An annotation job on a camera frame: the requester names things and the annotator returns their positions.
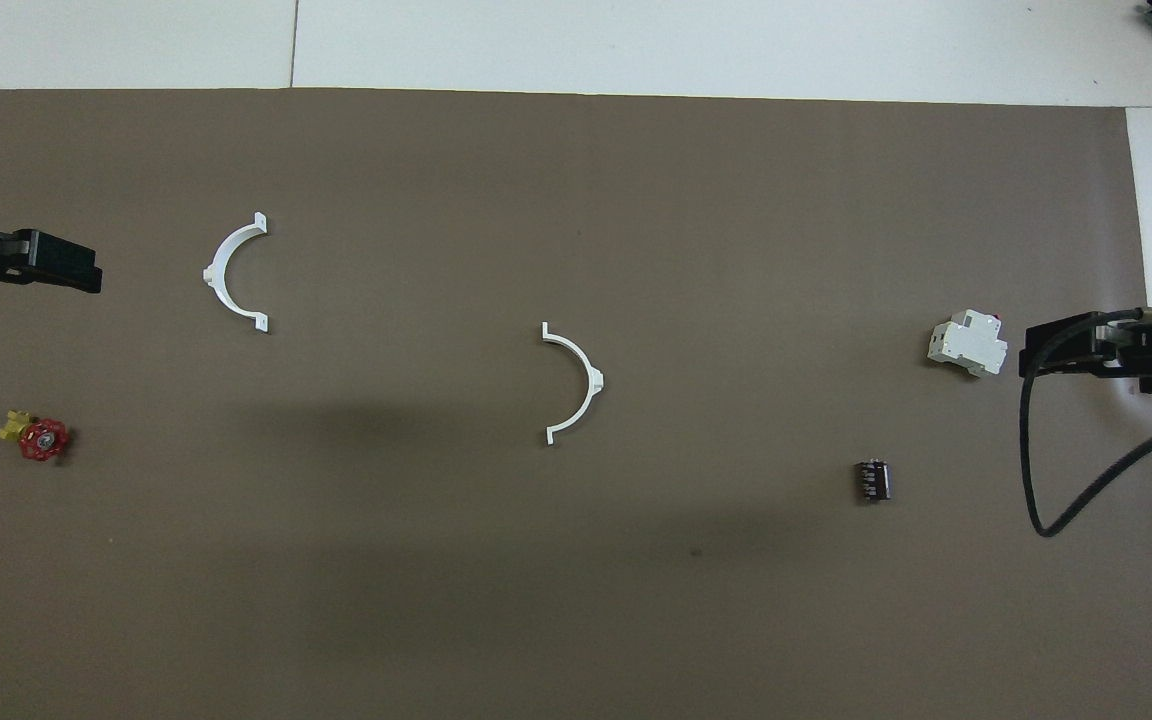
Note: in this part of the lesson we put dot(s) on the white circuit breaker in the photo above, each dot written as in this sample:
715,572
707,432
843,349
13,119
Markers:
966,345

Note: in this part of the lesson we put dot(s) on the red and yellow valve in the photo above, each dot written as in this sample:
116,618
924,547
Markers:
43,440

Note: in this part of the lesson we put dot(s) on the black cylindrical capacitor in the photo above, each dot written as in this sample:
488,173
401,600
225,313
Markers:
873,481

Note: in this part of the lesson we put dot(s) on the brown table mat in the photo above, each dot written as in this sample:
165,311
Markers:
576,600

